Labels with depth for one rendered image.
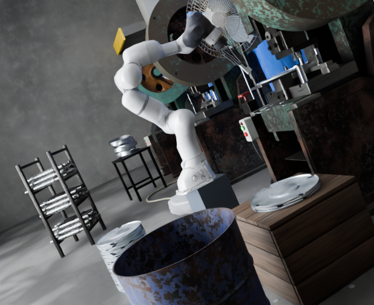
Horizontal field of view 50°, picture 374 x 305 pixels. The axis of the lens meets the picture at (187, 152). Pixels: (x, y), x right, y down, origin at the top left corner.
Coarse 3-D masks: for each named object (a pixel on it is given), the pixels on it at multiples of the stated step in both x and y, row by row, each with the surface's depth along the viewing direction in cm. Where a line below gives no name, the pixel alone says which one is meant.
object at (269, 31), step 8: (272, 32) 215; (280, 32) 208; (288, 32) 209; (296, 32) 210; (272, 40) 213; (280, 40) 210; (288, 40) 209; (296, 40) 210; (304, 40) 211; (272, 48) 216; (280, 48) 210; (288, 48) 209
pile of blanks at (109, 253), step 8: (136, 232) 232; (144, 232) 239; (120, 240) 227; (128, 240) 228; (136, 240) 233; (104, 248) 229; (112, 248) 227; (120, 248) 227; (104, 256) 232; (112, 256) 228; (112, 264) 233; (112, 272) 234; (120, 288) 234
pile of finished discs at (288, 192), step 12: (288, 180) 175; (300, 180) 168; (312, 180) 161; (264, 192) 173; (276, 192) 164; (288, 192) 158; (300, 192) 153; (312, 192) 151; (252, 204) 165; (264, 204) 158; (276, 204) 151; (288, 204) 150
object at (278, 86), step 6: (276, 78) 208; (282, 78) 211; (288, 78) 212; (264, 84) 206; (276, 84) 216; (282, 84) 211; (288, 84) 212; (294, 84) 213; (276, 90) 219; (282, 90) 213; (288, 90) 212; (282, 96) 214; (288, 96) 212
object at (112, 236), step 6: (132, 222) 253; (138, 222) 247; (120, 228) 251; (126, 228) 242; (132, 228) 239; (108, 234) 250; (114, 234) 240; (120, 234) 235; (126, 234) 231; (102, 240) 242; (108, 240) 235; (114, 240) 229
